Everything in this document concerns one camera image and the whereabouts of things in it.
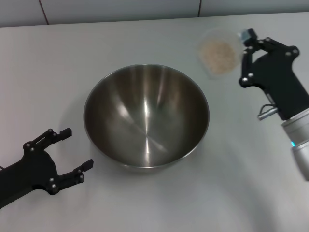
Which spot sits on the clear plastic measuring cup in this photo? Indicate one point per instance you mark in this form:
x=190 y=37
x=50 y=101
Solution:
x=207 y=38

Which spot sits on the white uncooked rice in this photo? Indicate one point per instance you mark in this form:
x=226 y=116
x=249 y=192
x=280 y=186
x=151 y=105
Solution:
x=219 y=56

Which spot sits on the stainless steel mixing bowl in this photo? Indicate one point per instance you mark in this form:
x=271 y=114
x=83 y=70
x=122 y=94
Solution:
x=144 y=116

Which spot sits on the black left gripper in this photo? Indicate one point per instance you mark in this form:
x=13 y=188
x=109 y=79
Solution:
x=31 y=169

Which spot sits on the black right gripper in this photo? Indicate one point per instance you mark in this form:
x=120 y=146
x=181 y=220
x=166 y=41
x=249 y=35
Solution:
x=277 y=77

